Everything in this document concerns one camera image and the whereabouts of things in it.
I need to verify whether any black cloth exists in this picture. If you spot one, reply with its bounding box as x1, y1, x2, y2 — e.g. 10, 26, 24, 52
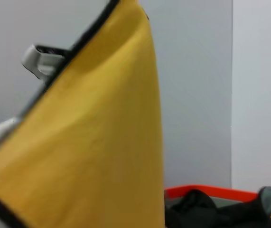
165, 189, 270, 228

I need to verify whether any yellow and grey towel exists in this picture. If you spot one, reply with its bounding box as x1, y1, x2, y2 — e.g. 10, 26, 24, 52
0, 0, 271, 228

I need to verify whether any orange plastic crate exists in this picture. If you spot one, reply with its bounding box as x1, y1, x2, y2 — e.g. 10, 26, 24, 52
164, 184, 260, 203

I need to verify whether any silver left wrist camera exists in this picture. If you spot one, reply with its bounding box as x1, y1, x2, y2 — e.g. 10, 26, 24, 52
22, 44, 72, 81

